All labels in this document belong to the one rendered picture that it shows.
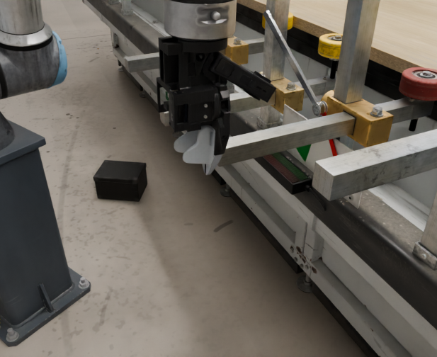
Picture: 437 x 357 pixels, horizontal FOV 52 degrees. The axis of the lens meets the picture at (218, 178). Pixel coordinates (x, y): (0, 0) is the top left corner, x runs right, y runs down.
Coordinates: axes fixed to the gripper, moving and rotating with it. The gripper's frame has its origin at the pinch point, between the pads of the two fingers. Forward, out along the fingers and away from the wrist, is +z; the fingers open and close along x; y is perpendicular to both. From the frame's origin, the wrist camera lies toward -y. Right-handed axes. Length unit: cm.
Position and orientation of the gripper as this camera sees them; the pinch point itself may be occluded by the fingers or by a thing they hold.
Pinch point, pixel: (212, 165)
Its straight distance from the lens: 69.1
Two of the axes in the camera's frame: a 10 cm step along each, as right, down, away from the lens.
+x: 4.2, 5.0, -7.6
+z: -0.3, 8.4, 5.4
